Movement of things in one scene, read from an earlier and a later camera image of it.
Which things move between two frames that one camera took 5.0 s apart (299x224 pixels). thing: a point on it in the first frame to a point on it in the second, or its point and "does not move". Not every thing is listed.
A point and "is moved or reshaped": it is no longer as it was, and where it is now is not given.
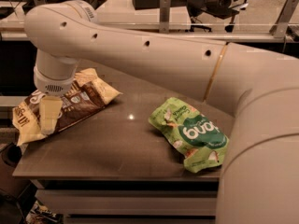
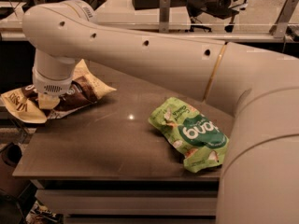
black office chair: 217,6 does not move
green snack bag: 192,133 does not move
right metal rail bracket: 280,27 does not move
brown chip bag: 88,94 is moved or reshaped
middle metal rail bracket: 164,12 does not move
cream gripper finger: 49,109 to 47,101
